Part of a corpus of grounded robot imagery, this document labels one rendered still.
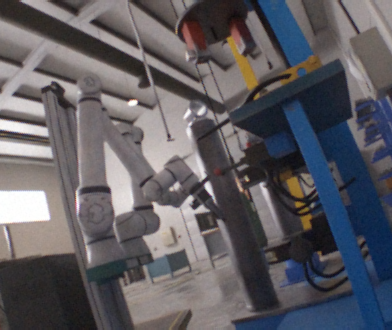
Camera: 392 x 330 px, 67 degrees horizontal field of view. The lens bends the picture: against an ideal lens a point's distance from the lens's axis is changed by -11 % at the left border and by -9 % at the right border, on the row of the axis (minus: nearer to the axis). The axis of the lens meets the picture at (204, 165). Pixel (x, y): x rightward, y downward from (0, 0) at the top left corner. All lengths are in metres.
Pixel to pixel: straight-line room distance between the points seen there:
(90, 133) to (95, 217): 0.38
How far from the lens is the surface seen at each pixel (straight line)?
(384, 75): 2.25
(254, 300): 2.19
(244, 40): 2.51
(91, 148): 1.45
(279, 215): 3.39
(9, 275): 1.82
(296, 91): 1.08
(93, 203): 1.35
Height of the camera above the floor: 0.67
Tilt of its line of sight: 13 degrees up
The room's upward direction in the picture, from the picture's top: 19 degrees counter-clockwise
